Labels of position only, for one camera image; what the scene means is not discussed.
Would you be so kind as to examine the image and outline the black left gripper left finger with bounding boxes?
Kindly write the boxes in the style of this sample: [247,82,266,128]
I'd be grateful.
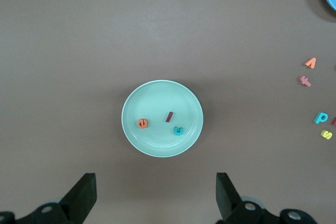
[0,173,98,224]

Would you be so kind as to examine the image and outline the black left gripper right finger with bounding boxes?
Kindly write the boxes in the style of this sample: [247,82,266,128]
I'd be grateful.
[215,172,317,224]

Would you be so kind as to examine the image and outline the green plate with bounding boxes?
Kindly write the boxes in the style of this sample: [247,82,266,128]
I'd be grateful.
[121,79,204,158]

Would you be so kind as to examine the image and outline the teal foam letter p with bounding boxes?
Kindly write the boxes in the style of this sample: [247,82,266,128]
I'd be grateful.
[313,112,329,124]

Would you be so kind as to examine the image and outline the pink foam letter f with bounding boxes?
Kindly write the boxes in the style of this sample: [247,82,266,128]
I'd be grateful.
[299,76,312,88]

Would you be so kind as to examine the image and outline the orange foam letter v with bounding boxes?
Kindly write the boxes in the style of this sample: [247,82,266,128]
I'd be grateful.
[304,57,318,69]

